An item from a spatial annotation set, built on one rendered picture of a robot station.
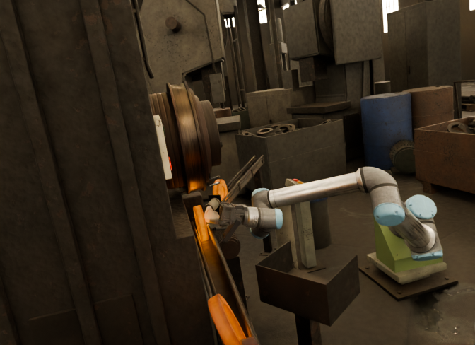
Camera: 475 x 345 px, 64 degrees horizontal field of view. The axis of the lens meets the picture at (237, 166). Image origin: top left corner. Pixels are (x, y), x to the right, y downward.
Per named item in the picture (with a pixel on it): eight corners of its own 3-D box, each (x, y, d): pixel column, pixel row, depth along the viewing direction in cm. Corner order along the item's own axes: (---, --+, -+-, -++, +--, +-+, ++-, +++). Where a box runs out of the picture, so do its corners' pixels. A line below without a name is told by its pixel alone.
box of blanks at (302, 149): (274, 208, 384) (264, 134, 367) (236, 193, 457) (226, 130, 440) (349, 184, 429) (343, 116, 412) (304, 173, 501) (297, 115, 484)
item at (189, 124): (195, 207, 141) (172, 80, 131) (184, 179, 186) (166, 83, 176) (211, 203, 143) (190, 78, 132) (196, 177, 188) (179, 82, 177)
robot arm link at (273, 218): (278, 232, 173) (286, 225, 165) (252, 231, 170) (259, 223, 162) (276, 213, 178) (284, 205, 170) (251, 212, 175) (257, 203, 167)
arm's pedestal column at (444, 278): (411, 255, 256) (410, 244, 254) (458, 283, 218) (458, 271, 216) (358, 270, 248) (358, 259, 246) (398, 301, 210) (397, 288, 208)
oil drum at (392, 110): (382, 173, 450) (377, 98, 430) (355, 164, 507) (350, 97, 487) (425, 164, 461) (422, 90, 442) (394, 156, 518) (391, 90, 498)
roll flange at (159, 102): (168, 213, 140) (143, 84, 129) (163, 184, 185) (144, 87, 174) (195, 207, 141) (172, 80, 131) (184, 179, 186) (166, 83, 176)
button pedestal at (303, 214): (305, 276, 250) (295, 187, 236) (292, 261, 273) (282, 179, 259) (327, 270, 253) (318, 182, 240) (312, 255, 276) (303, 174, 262)
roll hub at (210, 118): (213, 172, 150) (201, 102, 144) (203, 160, 177) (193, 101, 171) (227, 170, 152) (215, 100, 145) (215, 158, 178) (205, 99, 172)
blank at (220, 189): (219, 211, 220) (225, 211, 219) (210, 195, 209) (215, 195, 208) (224, 189, 230) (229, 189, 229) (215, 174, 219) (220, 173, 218)
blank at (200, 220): (196, 215, 153) (204, 213, 154) (191, 201, 168) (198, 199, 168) (203, 248, 158) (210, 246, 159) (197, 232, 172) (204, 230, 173)
